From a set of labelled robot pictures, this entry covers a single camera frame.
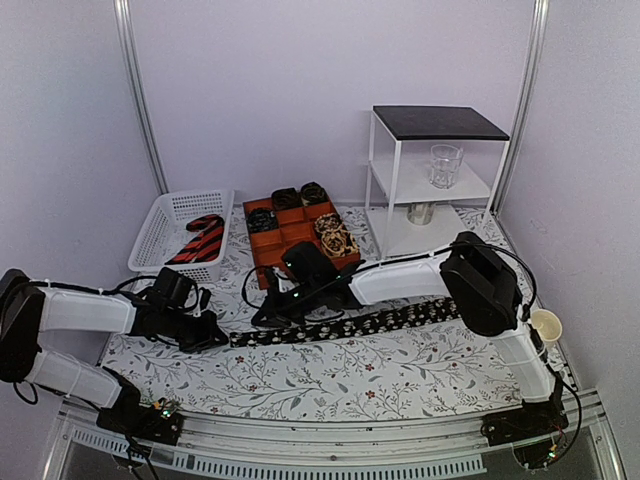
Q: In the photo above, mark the rolled beige patterned tie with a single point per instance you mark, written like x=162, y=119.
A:
x=339, y=243

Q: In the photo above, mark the right metal frame post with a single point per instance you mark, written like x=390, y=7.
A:
x=531, y=68

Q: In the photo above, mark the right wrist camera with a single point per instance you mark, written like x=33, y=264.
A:
x=273, y=281

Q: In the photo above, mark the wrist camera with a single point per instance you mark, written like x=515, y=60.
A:
x=273, y=281
x=203, y=297

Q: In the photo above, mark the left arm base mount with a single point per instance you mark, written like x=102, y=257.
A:
x=159, y=422

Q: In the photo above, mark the rolled dark olive tie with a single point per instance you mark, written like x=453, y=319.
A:
x=312, y=194

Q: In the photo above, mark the white plastic basket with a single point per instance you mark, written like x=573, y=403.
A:
x=163, y=233

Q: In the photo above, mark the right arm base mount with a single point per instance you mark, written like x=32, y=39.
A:
x=529, y=421

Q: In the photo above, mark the metal cup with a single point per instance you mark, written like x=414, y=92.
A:
x=420, y=214

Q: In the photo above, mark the rolled dark brown tie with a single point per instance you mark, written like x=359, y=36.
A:
x=285, y=199

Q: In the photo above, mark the black white floral tie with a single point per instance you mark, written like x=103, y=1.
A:
x=384, y=321

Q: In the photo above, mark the rolled black beige tie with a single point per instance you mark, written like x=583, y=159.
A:
x=329, y=222

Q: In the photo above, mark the white shelf black top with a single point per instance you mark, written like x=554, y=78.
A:
x=418, y=174

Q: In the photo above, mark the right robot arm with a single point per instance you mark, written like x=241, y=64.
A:
x=469, y=272

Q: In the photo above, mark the red wooden compartment tray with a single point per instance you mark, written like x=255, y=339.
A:
x=295, y=226

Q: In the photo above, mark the metal frame post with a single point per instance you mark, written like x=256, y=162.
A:
x=126, y=36
x=531, y=68

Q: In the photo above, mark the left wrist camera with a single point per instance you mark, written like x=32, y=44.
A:
x=203, y=297

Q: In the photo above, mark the rolled black patterned tie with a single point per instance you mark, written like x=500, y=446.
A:
x=261, y=220

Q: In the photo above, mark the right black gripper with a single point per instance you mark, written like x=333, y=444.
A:
x=272, y=310

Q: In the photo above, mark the clear drinking glass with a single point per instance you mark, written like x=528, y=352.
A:
x=445, y=163

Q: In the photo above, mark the floral table mat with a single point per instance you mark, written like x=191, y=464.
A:
x=438, y=368

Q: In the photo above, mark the cream ceramic mug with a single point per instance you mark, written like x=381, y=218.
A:
x=548, y=326

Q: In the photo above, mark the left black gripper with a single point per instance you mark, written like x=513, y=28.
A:
x=208, y=338

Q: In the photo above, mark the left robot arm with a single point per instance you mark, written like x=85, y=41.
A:
x=173, y=308

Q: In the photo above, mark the red black striped tie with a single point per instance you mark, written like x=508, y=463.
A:
x=207, y=243

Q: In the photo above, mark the left metal frame post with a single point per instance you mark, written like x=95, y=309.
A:
x=126, y=36

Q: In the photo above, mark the front metal rail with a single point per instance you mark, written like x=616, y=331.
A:
x=222, y=447

